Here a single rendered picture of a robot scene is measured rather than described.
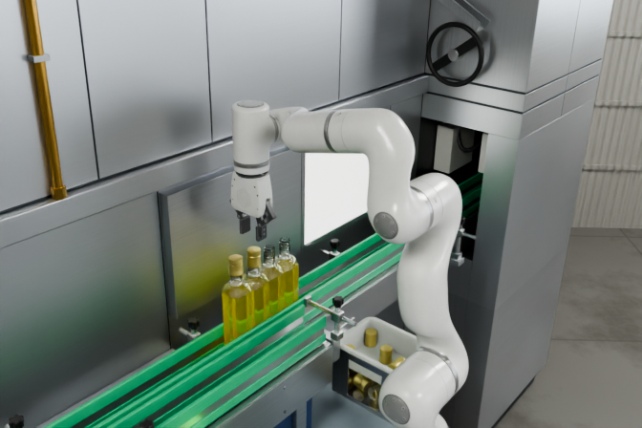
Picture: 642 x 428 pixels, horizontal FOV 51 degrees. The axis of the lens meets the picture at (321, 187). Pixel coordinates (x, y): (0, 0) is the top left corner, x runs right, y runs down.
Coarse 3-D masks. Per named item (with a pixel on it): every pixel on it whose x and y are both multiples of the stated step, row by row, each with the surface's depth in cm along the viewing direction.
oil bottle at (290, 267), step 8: (280, 264) 176; (288, 264) 176; (296, 264) 178; (288, 272) 176; (296, 272) 179; (288, 280) 177; (296, 280) 180; (288, 288) 178; (296, 288) 181; (288, 296) 179; (296, 296) 182; (288, 304) 180
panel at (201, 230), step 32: (288, 160) 187; (160, 192) 158; (192, 192) 162; (224, 192) 170; (288, 192) 190; (192, 224) 165; (224, 224) 174; (256, 224) 184; (288, 224) 194; (192, 256) 168; (224, 256) 177; (192, 288) 171
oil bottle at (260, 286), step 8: (248, 280) 168; (256, 280) 167; (264, 280) 169; (256, 288) 167; (264, 288) 169; (256, 296) 168; (264, 296) 170; (256, 304) 169; (264, 304) 171; (256, 312) 170; (264, 312) 172; (256, 320) 171; (264, 320) 173
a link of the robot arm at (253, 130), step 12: (240, 108) 149; (252, 108) 149; (264, 108) 150; (240, 120) 149; (252, 120) 149; (264, 120) 150; (240, 132) 150; (252, 132) 150; (264, 132) 151; (276, 132) 155; (240, 144) 152; (252, 144) 151; (264, 144) 153; (240, 156) 153; (252, 156) 152; (264, 156) 154
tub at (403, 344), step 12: (360, 324) 193; (372, 324) 196; (384, 324) 194; (348, 336) 189; (360, 336) 194; (384, 336) 195; (396, 336) 192; (408, 336) 189; (348, 348) 183; (360, 348) 194; (372, 348) 195; (396, 348) 192; (408, 348) 190; (372, 360) 178
